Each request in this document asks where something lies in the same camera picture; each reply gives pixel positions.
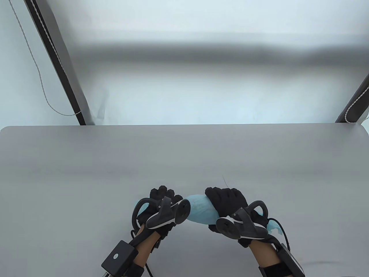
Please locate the person's right hand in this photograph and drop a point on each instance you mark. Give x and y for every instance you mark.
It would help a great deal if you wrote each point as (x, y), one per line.
(227, 202)

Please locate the person's left hand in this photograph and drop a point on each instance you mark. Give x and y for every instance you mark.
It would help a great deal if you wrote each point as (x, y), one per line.
(161, 193)

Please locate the light blue gift wrapping paper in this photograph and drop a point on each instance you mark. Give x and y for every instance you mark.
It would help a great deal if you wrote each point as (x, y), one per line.
(200, 210)

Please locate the person's left forearm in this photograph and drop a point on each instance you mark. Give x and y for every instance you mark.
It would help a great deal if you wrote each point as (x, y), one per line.
(147, 245)

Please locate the person's right forearm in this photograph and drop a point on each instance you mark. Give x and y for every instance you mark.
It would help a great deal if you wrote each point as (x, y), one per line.
(263, 254)

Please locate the black and white controller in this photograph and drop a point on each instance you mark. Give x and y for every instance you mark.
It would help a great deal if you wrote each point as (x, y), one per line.
(168, 215)
(242, 225)

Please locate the black wrist sensor box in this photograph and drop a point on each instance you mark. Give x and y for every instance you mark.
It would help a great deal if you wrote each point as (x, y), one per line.
(291, 259)
(119, 256)

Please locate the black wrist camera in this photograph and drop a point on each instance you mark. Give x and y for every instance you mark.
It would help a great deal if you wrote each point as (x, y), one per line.
(157, 243)

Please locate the dark metal frame pole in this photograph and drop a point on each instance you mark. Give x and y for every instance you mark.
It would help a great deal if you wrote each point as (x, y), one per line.
(57, 57)
(356, 104)

